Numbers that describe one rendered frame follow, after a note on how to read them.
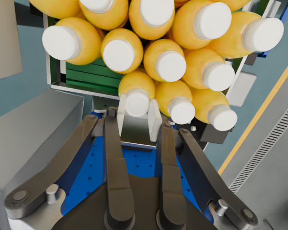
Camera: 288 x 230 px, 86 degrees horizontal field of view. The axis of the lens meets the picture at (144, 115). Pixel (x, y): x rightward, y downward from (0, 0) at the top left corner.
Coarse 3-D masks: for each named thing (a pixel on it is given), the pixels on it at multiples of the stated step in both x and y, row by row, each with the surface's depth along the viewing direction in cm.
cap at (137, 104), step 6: (138, 90) 24; (132, 96) 22; (138, 96) 22; (144, 96) 22; (126, 102) 23; (132, 102) 23; (138, 102) 23; (144, 102) 23; (126, 108) 23; (132, 108) 23; (138, 108) 23; (144, 108) 23; (132, 114) 24; (138, 114) 24; (144, 114) 24
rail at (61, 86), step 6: (54, 84) 34; (60, 84) 35; (66, 84) 36; (72, 84) 37; (66, 90) 35; (72, 90) 35; (78, 90) 35; (84, 90) 35; (90, 90) 35; (96, 90) 36; (102, 90) 37; (102, 96) 36; (108, 96) 36; (114, 96) 36
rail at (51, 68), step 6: (48, 18) 29; (54, 18) 31; (48, 24) 29; (54, 24) 31; (48, 54) 31; (48, 60) 32; (54, 60) 34; (48, 66) 32; (54, 66) 34; (48, 72) 33; (54, 72) 34; (48, 78) 33; (54, 78) 35
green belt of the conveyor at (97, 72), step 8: (240, 8) 36; (128, 24) 36; (144, 40) 38; (72, 64) 40; (88, 64) 40; (96, 64) 41; (104, 64) 40; (72, 72) 40; (80, 72) 41; (88, 72) 41; (96, 72) 41; (104, 72) 41; (112, 72) 41; (72, 80) 41; (80, 80) 42; (88, 80) 42; (96, 80) 42; (104, 80) 42; (112, 80) 42; (120, 80) 42; (96, 88) 43; (104, 88) 43; (112, 88) 43
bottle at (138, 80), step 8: (136, 72) 28; (144, 72) 30; (128, 80) 26; (136, 80) 25; (144, 80) 26; (152, 80) 29; (120, 88) 27; (128, 88) 25; (136, 88) 24; (144, 88) 25; (152, 88) 27; (120, 96) 27; (152, 96) 26
